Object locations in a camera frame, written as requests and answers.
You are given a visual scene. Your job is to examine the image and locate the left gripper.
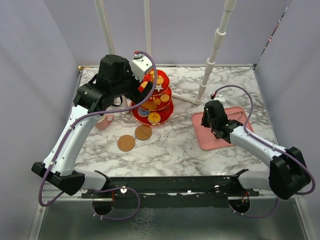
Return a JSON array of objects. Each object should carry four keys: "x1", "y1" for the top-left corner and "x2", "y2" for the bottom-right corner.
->
[{"x1": 112, "y1": 60, "x2": 154, "y2": 106}]

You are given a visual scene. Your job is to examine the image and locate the square cracker biscuit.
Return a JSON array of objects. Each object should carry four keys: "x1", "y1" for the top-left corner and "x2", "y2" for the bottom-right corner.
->
[{"x1": 149, "y1": 70, "x2": 155, "y2": 79}]

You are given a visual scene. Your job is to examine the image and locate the pink serving tray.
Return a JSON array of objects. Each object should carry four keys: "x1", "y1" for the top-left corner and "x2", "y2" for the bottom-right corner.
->
[{"x1": 191, "y1": 106, "x2": 247, "y2": 151}]

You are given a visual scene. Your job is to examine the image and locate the brown croissant bread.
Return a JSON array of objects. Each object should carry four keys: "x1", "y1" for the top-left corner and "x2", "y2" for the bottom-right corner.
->
[{"x1": 140, "y1": 101, "x2": 157, "y2": 111}]

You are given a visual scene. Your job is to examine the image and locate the star gingerbread cookie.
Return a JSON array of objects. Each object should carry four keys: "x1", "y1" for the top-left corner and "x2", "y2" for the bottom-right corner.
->
[{"x1": 154, "y1": 84, "x2": 164, "y2": 92}]

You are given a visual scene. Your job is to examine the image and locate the blue frosted donut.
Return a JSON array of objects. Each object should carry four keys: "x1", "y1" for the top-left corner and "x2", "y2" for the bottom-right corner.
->
[{"x1": 137, "y1": 107, "x2": 151, "y2": 118}]

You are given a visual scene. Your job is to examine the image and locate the round biscuit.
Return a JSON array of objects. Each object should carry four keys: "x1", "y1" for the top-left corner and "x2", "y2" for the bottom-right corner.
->
[
  {"x1": 160, "y1": 93, "x2": 170, "y2": 103},
  {"x1": 156, "y1": 76, "x2": 164, "y2": 85}
]

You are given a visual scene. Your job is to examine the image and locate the swirl butter cookie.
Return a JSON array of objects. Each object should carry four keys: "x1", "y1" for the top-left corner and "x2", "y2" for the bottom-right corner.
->
[{"x1": 153, "y1": 98, "x2": 162, "y2": 106}]

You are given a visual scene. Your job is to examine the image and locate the red three-tier stand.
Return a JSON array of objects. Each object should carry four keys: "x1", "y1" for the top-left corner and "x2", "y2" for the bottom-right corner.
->
[{"x1": 132, "y1": 70, "x2": 174, "y2": 126}]

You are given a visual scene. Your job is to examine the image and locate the yellow donut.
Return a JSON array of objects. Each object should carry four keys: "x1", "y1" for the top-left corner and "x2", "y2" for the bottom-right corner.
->
[{"x1": 147, "y1": 111, "x2": 161, "y2": 125}]

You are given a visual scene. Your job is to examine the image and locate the pink mug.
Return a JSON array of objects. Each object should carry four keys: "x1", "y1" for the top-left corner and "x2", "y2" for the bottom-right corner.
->
[{"x1": 95, "y1": 114, "x2": 115, "y2": 131}]

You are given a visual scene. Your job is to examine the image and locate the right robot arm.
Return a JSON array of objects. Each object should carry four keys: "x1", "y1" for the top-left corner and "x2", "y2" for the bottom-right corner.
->
[{"x1": 201, "y1": 100, "x2": 312, "y2": 200}]

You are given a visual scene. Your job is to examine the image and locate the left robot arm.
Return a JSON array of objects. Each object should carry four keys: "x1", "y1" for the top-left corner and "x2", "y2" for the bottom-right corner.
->
[{"x1": 31, "y1": 51, "x2": 156, "y2": 198}]

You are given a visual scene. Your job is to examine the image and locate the upper wooden coaster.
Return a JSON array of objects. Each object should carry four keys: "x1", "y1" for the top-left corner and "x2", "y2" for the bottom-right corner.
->
[{"x1": 134, "y1": 124, "x2": 153, "y2": 141}]

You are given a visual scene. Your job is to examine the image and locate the wooden coaster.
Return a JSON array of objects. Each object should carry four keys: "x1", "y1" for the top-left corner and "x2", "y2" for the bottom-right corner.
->
[
  {"x1": 117, "y1": 134, "x2": 136, "y2": 152},
  {"x1": 134, "y1": 124, "x2": 153, "y2": 141}
]

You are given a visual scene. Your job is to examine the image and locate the lower wooden coaster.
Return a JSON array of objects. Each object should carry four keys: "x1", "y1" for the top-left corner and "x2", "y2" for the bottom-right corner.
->
[{"x1": 117, "y1": 134, "x2": 136, "y2": 152}]

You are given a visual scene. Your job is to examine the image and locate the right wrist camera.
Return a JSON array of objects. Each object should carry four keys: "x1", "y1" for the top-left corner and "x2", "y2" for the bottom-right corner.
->
[{"x1": 210, "y1": 93, "x2": 226, "y2": 103}]

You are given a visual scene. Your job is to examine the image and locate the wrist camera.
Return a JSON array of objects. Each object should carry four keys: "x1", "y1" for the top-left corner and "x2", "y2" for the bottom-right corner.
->
[
  {"x1": 129, "y1": 54, "x2": 153, "y2": 82},
  {"x1": 210, "y1": 93, "x2": 226, "y2": 103}
]

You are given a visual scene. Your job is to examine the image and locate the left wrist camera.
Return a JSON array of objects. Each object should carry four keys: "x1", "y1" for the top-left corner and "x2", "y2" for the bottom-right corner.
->
[{"x1": 129, "y1": 54, "x2": 153, "y2": 82}]

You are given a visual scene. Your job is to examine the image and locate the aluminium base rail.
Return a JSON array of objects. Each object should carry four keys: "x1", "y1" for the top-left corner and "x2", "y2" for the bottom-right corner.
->
[{"x1": 47, "y1": 172, "x2": 262, "y2": 197}]

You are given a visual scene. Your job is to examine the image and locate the white pvc pipe frame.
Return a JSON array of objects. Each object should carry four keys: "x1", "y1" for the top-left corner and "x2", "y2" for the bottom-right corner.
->
[{"x1": 94, "y1": 0, "x2": 237, "y2": 105}]

